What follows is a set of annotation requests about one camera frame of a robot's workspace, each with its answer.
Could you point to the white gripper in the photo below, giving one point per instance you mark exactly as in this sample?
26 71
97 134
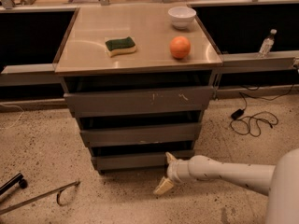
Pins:
172 172

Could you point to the grey bottom drawer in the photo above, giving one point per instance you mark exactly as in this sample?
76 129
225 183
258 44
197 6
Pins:
128 161

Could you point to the grey drawer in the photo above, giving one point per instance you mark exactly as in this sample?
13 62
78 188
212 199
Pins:
141 135
128 161
116 103

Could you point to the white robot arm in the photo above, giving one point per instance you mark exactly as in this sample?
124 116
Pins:
280 182

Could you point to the grey middle drawer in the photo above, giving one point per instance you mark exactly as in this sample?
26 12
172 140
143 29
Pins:
141 135

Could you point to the grey top drawer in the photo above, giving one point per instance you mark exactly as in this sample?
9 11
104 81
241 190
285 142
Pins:
116 103

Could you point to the grey drawer cabinet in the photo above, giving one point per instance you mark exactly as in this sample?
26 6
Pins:
84 66

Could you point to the metal rod with hook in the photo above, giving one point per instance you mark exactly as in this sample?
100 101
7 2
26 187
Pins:
57 192

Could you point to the orange fruit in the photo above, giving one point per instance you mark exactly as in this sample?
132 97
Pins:
180 47

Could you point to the green yellow sponge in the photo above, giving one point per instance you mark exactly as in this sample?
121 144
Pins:
120 46

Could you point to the black chair caster left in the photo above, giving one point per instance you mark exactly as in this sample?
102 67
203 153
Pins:
17 179

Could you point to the white bowl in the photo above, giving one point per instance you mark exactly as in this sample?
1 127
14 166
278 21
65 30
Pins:
181 17

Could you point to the clear plastic water bottle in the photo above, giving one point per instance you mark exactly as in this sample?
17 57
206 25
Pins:
267 43

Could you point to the black power adapter with cable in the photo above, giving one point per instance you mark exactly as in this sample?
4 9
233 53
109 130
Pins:
243 124

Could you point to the grey rail shelf right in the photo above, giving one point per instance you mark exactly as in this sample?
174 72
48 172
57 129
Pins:
251 62

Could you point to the grey rail shelf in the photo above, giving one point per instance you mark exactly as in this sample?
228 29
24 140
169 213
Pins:
28 74
251 62

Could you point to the grey rail shelf left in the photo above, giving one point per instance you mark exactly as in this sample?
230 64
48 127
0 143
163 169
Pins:
28 74

